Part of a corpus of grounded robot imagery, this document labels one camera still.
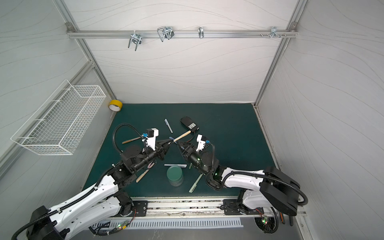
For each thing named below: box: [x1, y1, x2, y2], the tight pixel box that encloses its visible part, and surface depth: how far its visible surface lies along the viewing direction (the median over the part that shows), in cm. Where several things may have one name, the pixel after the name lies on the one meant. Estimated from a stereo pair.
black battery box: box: [180, 116, 200, 132], surface depth 107 cm
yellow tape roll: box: [108, 99, 123, 112], surface depth 117 cm
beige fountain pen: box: [173, 130, 192, 143], surface depth 75 cm
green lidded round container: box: [166, 165, 184, 187], surface depth 77 cm
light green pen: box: [188, 173, 204, 193], surface depth 82 cm
